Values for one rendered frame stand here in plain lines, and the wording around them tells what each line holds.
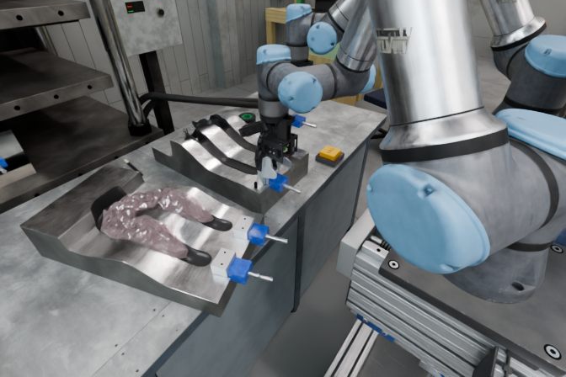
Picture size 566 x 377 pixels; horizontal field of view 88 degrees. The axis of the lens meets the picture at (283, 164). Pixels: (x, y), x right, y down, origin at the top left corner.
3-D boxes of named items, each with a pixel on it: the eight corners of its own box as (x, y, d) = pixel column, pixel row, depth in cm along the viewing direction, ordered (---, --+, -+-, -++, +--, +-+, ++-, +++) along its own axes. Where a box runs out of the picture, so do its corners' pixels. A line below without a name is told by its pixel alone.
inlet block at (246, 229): (290, 241, 74) (291, 226, 71) (284, 257, 70) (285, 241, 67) (242, 229, 77) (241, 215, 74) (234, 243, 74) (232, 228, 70)
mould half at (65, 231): (264, 228, 81) (263, 199, 75) (220, 317, 61) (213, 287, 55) (118, 192, 94) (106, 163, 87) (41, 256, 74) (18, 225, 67)
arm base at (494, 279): (540, 250, 46) (577, 204, 41) (532, 327, 37) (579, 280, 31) (440, 209, 54) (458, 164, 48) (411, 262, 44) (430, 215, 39)
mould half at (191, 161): (307, 173, 102) (310, 140, 95) (261, 217, 85) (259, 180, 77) (207, 133, 126) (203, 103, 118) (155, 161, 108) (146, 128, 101)
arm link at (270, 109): (251, 97, 69) (272, 87, 74) (252, 114, 72) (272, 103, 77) (277, 104, 65) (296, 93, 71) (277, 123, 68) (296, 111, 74)
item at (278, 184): (305, 194, 84) (306, 180, 80) (295, 204, 80) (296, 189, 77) (268, 178, 90) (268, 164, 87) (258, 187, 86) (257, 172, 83)
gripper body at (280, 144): (281, 166, 74) (281, 124, 67) (254, 155, 78) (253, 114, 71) (297, 153, 79) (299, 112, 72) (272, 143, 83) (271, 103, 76)
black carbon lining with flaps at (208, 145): (284, 159, 97) (284, 134, 92) (253, 183, 87) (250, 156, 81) (210, 130, 114) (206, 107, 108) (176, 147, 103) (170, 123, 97)
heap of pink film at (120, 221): (218, 212, 78) (215, 189, 74) (179, 267, 64) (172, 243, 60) (138, 193, 85) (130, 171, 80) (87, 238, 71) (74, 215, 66)
